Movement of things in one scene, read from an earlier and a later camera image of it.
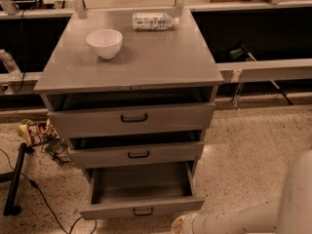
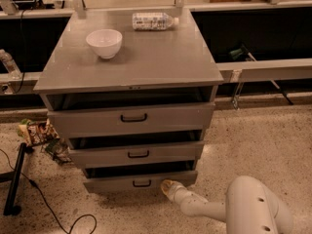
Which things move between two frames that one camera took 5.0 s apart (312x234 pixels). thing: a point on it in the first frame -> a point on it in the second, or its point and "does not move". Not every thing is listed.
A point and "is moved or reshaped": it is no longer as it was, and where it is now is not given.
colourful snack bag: x=36 y=133 does not move
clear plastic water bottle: x=153 y=20 does not move
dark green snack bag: x=58 y=149 does not move
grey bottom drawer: x=141 y=190 is moved or reshaped
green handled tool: x=236 y=53 does not move
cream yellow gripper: x=197 y=223 -> x=177 y=191
